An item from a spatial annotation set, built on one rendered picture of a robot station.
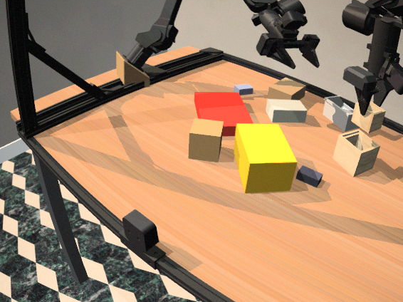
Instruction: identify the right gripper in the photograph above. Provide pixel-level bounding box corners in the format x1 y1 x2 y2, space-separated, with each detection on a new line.
343 40 399 115

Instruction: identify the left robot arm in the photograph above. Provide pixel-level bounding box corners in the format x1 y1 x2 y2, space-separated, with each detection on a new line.
122 0 308 72

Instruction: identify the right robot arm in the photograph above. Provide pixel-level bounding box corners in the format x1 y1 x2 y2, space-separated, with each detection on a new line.
342 0 403 95

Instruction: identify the red flat slab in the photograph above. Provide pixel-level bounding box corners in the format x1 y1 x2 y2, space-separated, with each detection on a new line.
194 92 253 136

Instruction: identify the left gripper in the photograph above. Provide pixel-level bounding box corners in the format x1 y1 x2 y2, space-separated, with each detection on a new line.
256 20 320 69

